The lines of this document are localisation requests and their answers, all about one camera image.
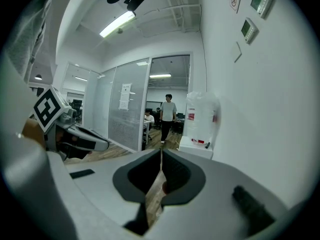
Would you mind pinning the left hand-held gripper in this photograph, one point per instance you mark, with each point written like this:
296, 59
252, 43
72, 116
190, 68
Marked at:
48, 109

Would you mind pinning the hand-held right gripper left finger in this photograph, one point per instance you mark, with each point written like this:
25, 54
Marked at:
100, 186

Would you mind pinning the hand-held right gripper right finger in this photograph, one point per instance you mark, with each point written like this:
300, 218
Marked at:
215, 204

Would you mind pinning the person's left forearm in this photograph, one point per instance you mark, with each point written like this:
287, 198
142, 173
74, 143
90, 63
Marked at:
32, 131

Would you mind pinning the frosted glass partition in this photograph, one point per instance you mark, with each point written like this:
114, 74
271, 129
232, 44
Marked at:
127, 109

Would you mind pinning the white base cabinet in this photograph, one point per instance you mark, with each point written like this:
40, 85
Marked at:
196, 147

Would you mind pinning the paper notice on glass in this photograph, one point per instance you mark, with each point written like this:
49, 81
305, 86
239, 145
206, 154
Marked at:
125, 97

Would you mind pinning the round pendant lamp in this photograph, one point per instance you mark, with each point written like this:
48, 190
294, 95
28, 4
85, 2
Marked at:
38, 77

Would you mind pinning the plastic-wrapped white appliance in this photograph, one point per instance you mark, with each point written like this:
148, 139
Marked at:
201, 116

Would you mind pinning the fluorescent office ceiling light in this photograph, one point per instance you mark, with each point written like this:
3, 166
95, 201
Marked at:
160, 75

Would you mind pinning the person's grey knit top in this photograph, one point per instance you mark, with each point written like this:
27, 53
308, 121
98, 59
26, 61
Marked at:
27, 34

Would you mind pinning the long ceiling light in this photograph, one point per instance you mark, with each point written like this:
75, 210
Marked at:
117, 24

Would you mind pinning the blank white wall plate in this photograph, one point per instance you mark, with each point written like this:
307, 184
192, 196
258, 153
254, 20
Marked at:
236, 52

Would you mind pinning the small white wall thermostat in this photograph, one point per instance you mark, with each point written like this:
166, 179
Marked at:
248, 31

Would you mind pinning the large white wall thermostat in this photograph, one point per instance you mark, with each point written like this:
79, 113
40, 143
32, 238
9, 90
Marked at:
261, 2

